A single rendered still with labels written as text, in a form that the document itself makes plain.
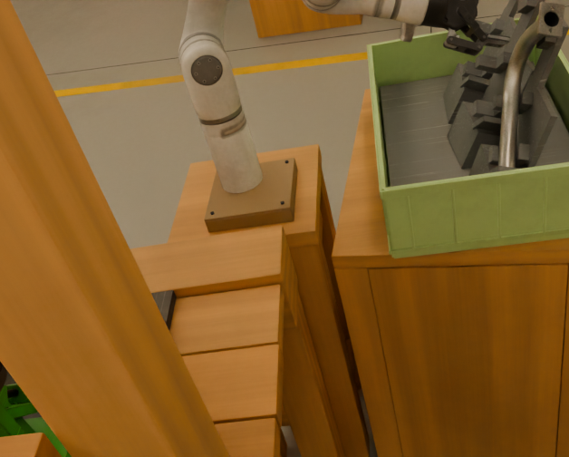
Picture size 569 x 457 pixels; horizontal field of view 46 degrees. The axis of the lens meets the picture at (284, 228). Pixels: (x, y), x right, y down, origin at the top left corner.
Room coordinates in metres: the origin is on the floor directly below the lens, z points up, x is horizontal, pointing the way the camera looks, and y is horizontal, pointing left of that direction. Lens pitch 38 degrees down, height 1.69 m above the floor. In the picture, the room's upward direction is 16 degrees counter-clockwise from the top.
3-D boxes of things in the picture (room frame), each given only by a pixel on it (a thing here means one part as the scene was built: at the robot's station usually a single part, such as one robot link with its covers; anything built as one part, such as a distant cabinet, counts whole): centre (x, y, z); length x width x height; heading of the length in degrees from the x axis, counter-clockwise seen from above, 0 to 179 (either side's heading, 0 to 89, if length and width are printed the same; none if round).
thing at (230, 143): (1.23, 0.06, 0.97); 0.09 x 0.09 x 0.17; 83
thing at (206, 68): (1.24, 0.06, 1.13); 0.09 x 0.09 x 0.17; 4
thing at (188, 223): (1.23, 0.06, 0.83); 0.32 x 0.32 x 0.04; 77
